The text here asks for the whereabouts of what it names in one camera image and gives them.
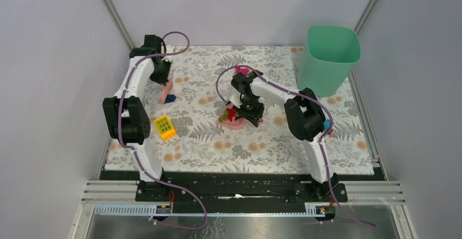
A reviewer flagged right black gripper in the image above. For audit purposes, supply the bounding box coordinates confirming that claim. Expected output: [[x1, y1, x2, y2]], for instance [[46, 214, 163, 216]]
[[235, 95, 265, 128]]

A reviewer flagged pink plastic hand brush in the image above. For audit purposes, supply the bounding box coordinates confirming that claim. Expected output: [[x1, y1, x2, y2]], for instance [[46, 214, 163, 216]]
[[159, 80, 173, 104]]

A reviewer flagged pink plastic dustpan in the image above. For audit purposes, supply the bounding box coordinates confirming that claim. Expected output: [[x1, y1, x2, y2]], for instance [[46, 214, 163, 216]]
[[216, 115, 246, 130]]

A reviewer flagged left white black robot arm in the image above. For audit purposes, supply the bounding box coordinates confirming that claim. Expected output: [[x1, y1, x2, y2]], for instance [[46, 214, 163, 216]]
[[102, 35, 173, 201]]

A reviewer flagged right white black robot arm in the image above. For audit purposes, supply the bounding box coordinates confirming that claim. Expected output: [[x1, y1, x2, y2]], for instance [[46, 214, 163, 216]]
[[229, 71, 334, 202]]

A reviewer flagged red paper scrap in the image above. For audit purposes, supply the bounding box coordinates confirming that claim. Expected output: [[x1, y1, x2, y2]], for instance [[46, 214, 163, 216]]
[[226, 108, 236, 122]]

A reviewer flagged small navy paper scrap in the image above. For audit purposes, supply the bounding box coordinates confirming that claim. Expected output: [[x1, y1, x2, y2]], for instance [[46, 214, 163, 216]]
[[165, 94, 177, 103]]

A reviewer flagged green paper scrap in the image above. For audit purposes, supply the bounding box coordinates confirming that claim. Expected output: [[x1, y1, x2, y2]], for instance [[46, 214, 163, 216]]
[[218, 111, 228, 122]]

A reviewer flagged magenta paper scrap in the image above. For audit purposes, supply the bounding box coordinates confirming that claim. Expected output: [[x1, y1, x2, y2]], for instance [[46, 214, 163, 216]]
[[235, 66, 251, 76]]

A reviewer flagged yellow toy block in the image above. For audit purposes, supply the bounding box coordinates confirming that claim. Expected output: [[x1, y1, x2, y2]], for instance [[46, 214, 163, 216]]
[[153, 115, 177, 141]]

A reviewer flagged floral patterned table mat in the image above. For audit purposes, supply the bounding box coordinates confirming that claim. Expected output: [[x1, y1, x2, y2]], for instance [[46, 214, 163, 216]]
[[105, 45, 374, 176]]

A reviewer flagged colourful toy block car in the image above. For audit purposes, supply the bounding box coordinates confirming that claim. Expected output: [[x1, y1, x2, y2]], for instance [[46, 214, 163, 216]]
[[323, 119, 333, 136]]

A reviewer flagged green plastic trash bin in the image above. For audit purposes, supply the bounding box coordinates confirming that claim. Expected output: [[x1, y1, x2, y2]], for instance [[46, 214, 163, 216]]
[[296, 25, 361, 97]]

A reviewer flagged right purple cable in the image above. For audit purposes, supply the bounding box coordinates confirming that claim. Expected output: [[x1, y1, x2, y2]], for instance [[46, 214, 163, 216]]
[[215, 64, 378, 228]]

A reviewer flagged purple cable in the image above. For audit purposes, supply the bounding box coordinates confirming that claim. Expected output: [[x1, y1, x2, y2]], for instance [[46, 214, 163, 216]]
[[116, 31, 209, 231], [215, 64, 378, 228]]

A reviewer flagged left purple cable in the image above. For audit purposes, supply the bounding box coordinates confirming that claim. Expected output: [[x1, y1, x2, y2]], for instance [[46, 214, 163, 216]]
[[116, 31, 209, 231]]

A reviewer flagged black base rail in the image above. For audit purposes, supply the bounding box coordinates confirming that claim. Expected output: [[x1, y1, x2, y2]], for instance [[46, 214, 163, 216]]
[[99, 170, 349, 215]]

